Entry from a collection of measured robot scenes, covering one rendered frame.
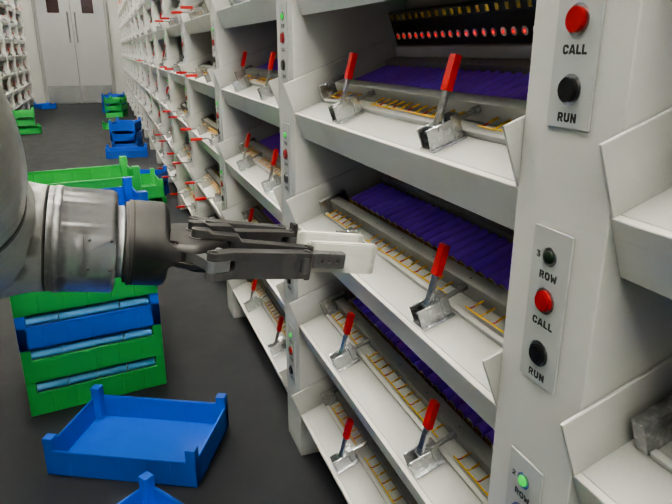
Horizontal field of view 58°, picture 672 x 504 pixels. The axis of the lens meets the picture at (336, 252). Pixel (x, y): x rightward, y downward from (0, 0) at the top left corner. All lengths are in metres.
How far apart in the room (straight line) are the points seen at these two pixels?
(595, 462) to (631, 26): 0.30
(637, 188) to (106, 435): 1.20
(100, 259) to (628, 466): 0.43
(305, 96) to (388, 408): 0.51
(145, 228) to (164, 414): 0.93
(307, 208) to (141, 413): 0.64
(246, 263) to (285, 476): 0.77
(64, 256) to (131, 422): 0.95
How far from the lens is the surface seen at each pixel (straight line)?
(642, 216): 0.41
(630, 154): 0.41
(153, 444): 1.36
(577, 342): 0.46
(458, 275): 0.70
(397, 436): 0.83
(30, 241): 0.52
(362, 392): 0.92
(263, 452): 1.30
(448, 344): 0.64
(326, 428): 1.17
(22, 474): 1.38
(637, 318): 0.47
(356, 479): 1.06
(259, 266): 0.53
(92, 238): 0.52
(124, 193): 1.58
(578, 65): 0.43
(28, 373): 1.50
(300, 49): 1.03
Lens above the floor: 0.78
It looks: 19 degrees down
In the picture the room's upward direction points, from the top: straight up
